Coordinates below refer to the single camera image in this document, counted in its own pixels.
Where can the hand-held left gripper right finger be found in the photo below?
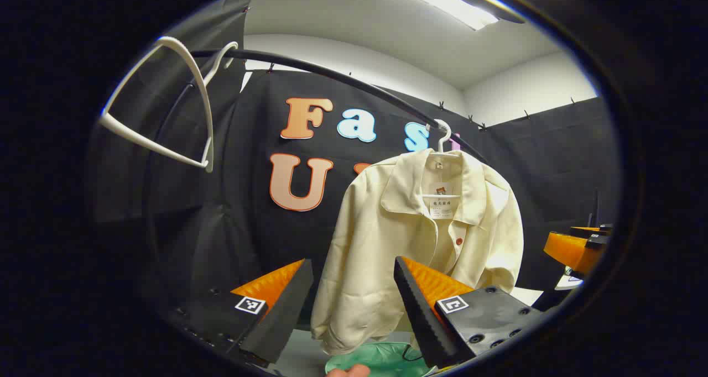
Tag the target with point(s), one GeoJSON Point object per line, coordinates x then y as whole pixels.
{"type": "Point", "coordinates": [420, 321]}

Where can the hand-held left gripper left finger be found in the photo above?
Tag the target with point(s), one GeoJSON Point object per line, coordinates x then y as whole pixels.
{"type": "Point", "coordinates": [282, 316]}

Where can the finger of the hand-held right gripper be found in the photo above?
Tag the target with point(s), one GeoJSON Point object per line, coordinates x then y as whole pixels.
{"type": "Point", "coordinates": [569, 250]}

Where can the green laundry hamper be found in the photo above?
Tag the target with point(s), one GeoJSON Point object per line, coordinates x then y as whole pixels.
{"type": "Point", "coordinates": [381, 360]}

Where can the cream button shirt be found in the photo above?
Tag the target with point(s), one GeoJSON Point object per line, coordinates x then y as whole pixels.
{"type": "Point", "coordinates": [359, 255]}

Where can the white hanger with shirt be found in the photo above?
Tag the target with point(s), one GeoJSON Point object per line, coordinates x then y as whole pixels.
{"type": "Point", "coordinates": [444, 142]}

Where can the empty white hanger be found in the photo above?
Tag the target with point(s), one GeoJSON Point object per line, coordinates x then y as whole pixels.
{"type": "Point", "coordinates": [208, 158]}

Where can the black clothes rack rod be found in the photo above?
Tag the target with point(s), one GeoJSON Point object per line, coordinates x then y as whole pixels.
{"type": "Point", "coordinates": [260, 56]}

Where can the white electronic device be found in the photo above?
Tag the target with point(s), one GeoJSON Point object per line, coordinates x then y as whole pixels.
{"type": "Point", "coordinates": [569, 281]}

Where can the black backdrop cloth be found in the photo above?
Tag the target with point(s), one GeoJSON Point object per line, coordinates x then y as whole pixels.
{"type": "Point", "coordinates": [249, 228]}

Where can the ceiling light panel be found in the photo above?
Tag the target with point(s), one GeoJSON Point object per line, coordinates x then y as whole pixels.
{"type": "Point", "coordinates": [442, 1]}

